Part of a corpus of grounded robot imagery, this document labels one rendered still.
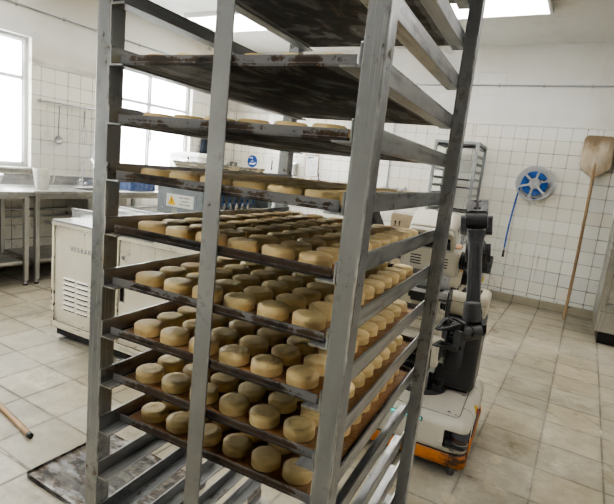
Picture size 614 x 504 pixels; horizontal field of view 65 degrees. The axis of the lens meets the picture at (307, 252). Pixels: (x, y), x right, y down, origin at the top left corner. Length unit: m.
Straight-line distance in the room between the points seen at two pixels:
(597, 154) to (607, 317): 1.86
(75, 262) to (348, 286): 3.02
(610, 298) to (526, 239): 1.41
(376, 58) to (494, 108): 5.82
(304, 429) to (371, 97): 0.49
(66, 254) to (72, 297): 0.29
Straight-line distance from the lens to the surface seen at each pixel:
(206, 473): 1.34
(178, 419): 0.96
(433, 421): 2.46
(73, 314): 3.63
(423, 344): 1.26
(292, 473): 0.84
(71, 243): 3.54
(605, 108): 6.31
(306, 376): 0.73
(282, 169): 1.35
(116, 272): 0.90
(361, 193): 0.60
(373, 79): 0.61
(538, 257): 6.30
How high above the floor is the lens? 1.36
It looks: 10 degrees down
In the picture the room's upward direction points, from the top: 6 degrees clockwise
